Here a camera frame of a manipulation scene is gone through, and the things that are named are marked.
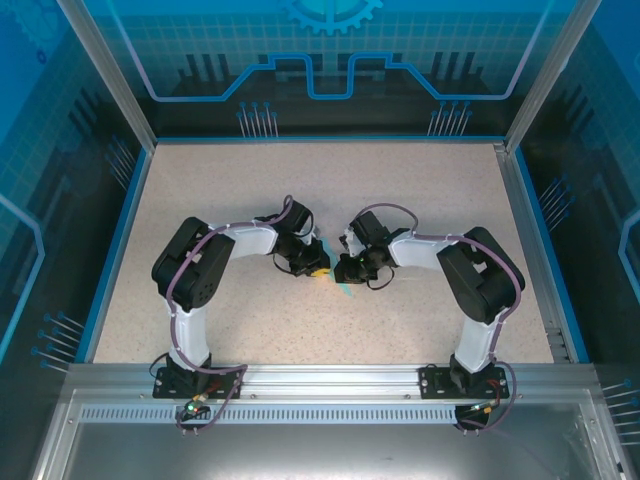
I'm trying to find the light blue cloth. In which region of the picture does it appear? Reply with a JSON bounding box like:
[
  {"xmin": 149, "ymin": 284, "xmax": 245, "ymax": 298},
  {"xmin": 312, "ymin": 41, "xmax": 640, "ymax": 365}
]
[{"xmin": 318, "ymin": 237, "xmax": 358, "ymax": 300}]

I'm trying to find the metal tray sheet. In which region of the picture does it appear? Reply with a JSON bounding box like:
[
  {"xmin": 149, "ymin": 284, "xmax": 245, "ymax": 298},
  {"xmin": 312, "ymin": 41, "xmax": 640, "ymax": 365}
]
[{"xmin": 29, "ymin": 389, "xmax": 636, "ymax": 480}]

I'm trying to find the blue table edge trim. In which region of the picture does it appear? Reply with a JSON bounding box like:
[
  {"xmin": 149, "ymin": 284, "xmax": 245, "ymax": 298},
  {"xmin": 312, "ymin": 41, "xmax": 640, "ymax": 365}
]
[
  {"xmin": 74, "ymin": 147, "xmax": 151, "ymax": 364},
  {"xmin": 509, "ymin": 149, "xmax": 591, "ymax": 364}
]

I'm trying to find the thin black right gripper cable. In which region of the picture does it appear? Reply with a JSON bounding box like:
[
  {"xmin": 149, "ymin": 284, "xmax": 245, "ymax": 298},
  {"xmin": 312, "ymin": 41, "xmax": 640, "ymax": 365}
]
[{"xmin": 366, "ymin": 267, "xmax": 396, "ymax": 291}]

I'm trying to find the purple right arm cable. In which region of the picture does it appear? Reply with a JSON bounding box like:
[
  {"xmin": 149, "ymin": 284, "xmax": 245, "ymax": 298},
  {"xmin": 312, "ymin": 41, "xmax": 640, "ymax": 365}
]
[{"xmin": 349, "ymin": 202, "xmax": 526, "ymax": 434}]

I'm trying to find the aluminium mounting rail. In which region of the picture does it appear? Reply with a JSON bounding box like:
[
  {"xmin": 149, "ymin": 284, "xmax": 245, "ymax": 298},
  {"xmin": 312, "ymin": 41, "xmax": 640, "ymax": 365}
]
[{"xmin": 67, "ymin": 363, "xmax": 599, "ymax": 397}]

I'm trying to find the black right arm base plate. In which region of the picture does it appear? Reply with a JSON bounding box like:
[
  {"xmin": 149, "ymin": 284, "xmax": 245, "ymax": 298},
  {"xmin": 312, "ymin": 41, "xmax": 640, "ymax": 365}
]
[{"xmin": 418, "ymin": 364, "xmax": 521, "ymax": 400}]

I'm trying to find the slotted grey cable duct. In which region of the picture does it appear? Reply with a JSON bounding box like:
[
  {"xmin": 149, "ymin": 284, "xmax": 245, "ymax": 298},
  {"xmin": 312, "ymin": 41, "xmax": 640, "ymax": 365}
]
[{"xmin": 79, "ymin": 405, "xmax": 584, "ymax": 424}]

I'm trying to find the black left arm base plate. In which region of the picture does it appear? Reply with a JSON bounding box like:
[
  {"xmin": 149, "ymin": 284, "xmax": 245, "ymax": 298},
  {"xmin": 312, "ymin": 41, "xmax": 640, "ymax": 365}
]
[{"xmin": 152, "ymin": 366, "xmax": 247, "ymax": 400}]

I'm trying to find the aluminium side rail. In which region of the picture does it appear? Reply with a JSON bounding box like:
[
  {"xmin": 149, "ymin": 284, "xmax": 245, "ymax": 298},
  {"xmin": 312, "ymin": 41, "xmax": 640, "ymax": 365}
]
[{"xmin": 492, "ymin": 142, "xmax": 571, "ymax": 364}]

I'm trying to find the cable connector with green light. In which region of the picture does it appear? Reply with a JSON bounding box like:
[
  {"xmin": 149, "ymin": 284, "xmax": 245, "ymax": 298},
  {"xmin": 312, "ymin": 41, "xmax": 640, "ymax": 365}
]
[{"xmin": 182, "ymin": 394, "xmax": 209, "ymax": 417}]

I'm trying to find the cable connector with orange wires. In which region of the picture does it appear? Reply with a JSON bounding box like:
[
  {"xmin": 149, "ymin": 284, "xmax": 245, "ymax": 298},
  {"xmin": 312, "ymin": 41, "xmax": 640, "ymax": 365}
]
[{"xmin": 467, "ymin": 397, "xmax": 504, "ymax": 415}]

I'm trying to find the aluminium frame post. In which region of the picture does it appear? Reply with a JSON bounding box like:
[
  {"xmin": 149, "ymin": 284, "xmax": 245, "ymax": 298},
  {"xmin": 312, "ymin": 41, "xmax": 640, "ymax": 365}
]
[
  {"xmin": 504, "ymin": 0, "xmax": 604, "ymax": 151},
  {"xmin": 54, "ymin": 0, "xmax": 159, "ymax": 151}
]

